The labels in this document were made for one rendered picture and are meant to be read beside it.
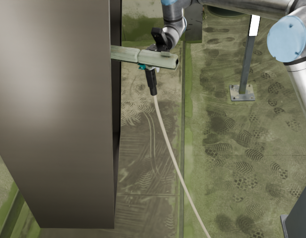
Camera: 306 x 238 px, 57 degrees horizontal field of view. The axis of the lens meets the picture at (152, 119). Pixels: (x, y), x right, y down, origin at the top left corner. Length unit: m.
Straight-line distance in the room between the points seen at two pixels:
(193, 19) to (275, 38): 2.19
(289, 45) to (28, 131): 0.77
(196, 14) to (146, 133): 1.37
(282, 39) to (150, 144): 1.51
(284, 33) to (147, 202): 1.41
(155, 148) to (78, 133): 1.39
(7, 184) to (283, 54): 1.82
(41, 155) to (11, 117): 0.18
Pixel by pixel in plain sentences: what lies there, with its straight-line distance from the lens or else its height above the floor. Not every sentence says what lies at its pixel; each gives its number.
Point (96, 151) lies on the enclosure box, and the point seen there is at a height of 1.11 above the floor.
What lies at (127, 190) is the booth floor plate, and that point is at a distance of 2.04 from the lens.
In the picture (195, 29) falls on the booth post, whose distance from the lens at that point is 3.14.
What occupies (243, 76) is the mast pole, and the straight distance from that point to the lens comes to 2.48.
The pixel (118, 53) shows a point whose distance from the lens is 1.15.
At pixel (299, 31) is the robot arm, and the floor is 1.35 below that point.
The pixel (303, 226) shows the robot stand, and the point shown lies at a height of 0.31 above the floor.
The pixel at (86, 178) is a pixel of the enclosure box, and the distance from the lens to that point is 1.05.
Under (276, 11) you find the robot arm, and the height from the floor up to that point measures 1.29.
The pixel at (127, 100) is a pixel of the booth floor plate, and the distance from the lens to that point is 2.57.
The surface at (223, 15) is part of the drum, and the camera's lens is 3.65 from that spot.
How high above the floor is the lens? 1.81
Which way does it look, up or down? 48 degrees down
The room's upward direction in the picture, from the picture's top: 10 degrees counter-clockwise
